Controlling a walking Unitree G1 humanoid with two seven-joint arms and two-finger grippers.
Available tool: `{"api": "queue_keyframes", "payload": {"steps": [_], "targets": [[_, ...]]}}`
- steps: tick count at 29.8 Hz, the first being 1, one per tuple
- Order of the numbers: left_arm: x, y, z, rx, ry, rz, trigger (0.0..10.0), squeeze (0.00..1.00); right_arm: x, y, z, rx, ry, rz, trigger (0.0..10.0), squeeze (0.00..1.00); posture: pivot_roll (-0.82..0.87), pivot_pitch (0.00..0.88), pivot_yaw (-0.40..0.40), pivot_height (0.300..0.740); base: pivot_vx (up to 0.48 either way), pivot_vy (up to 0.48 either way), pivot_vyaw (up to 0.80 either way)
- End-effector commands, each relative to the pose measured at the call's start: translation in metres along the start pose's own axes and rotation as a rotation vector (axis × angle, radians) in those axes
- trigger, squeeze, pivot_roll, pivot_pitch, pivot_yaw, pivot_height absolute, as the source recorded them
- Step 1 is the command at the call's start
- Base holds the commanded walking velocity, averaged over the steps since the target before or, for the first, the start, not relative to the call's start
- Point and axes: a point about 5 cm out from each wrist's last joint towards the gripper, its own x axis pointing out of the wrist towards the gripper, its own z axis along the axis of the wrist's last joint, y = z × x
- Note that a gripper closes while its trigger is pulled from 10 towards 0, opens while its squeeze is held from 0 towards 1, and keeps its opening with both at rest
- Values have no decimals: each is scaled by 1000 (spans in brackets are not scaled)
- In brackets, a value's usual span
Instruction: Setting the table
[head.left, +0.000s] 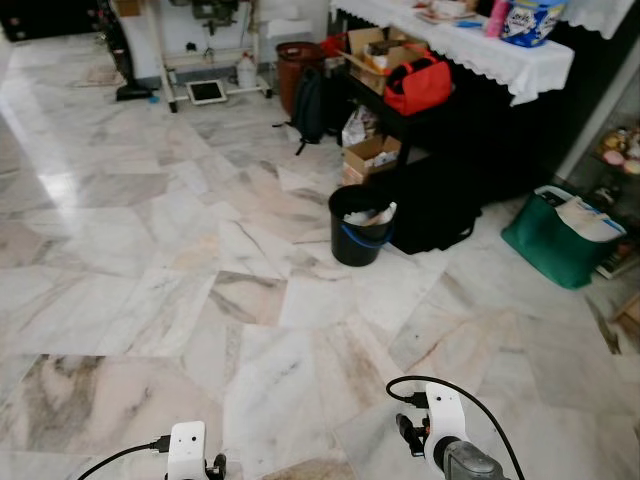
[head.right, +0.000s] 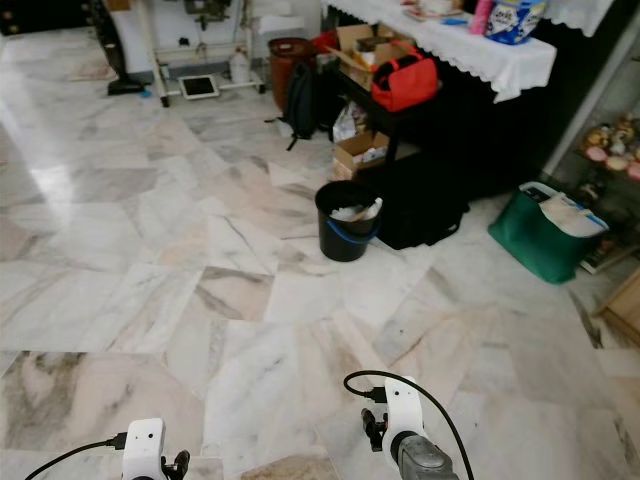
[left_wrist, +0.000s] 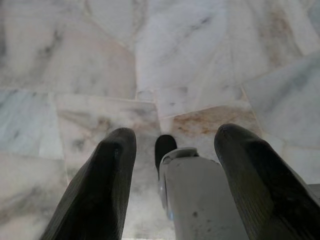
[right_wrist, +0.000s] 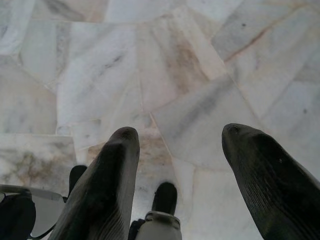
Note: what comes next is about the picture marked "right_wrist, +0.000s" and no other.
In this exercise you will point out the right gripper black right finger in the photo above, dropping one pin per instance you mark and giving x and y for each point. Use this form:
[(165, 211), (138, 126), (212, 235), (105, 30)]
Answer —
[(272, 185)]

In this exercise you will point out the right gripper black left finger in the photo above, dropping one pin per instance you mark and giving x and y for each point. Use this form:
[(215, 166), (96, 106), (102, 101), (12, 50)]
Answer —
[(105, 190)]

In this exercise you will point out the round steel plate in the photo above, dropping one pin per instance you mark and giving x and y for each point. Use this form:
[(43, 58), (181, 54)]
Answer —
[(47, 210)]

